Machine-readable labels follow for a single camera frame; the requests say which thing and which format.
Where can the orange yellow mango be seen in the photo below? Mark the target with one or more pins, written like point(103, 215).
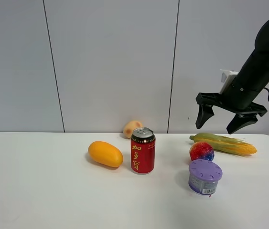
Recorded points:
point(105, 154)

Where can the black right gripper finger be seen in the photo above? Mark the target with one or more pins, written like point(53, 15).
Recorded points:
point(205, 112)

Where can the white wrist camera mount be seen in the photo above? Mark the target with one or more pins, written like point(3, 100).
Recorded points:
point(227, 78)

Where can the yellow corn cob with husk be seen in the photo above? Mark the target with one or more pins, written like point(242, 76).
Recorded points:
point(225, 144)

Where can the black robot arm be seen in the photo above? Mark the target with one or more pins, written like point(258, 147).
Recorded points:
point(260, 55)

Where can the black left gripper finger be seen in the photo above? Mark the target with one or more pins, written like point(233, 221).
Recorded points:
point(241, 121)

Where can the purple lidded air freshener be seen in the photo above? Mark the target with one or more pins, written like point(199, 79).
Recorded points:
point(204, 176)

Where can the tan potato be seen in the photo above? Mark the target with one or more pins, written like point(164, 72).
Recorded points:
point(130, 127)

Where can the red blue glitter ball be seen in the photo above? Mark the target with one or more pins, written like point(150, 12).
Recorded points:
point(201, 150)

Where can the red soda can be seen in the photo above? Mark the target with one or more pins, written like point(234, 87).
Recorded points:
point(143, 142)

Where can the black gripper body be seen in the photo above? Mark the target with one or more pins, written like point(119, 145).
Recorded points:
point(239, 95)

